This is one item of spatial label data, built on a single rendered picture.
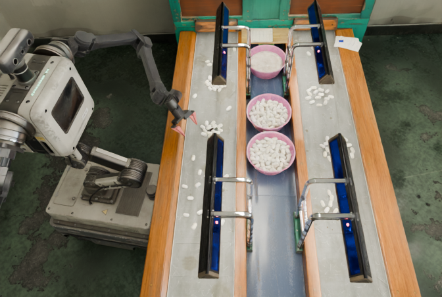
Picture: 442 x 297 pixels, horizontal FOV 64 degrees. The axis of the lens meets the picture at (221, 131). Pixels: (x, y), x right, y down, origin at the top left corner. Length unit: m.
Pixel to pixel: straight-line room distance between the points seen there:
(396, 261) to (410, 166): 1.33
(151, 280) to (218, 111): 1.02
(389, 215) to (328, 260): 0.38
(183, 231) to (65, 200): 0.87
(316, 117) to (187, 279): 1.14
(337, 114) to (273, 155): 0.49
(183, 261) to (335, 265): 0.70
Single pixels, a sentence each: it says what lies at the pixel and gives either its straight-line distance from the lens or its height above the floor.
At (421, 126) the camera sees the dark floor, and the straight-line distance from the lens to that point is 3.34.
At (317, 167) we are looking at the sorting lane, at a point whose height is 0.74.
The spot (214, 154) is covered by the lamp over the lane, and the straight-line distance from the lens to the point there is 1.57.
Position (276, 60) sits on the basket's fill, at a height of 0.73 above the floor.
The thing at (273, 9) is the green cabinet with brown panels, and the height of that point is 0.92.
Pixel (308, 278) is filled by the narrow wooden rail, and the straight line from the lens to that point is 1.76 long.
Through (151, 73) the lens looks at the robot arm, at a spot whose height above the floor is 1.11.
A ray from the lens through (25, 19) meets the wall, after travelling 4.06.
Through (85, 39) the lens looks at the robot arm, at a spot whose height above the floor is 1.35.
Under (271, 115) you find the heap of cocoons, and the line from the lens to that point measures 2.15.
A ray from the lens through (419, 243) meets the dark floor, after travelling 2.83.
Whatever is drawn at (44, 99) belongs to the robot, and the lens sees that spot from 1.52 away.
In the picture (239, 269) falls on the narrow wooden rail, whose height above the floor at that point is 0.77.
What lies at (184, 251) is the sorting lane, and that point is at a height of 0.74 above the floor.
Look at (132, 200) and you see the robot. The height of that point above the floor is 0.47.
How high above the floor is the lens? 2.46
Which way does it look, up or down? 55 degrees down
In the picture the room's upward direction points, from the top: 5 degrees counter-clockwise
